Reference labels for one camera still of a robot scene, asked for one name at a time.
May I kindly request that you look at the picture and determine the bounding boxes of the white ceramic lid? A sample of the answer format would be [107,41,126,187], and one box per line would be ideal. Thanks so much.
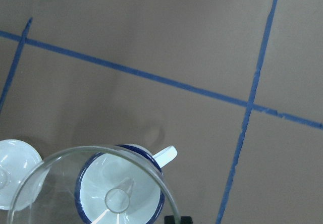
[1,139,49,211]

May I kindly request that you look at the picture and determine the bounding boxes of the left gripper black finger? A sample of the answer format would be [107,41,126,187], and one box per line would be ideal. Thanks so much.
[180,216,193,224]

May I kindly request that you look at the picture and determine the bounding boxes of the white enamel mug blue rim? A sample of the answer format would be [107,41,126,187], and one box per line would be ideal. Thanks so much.
[75,144,178,223]

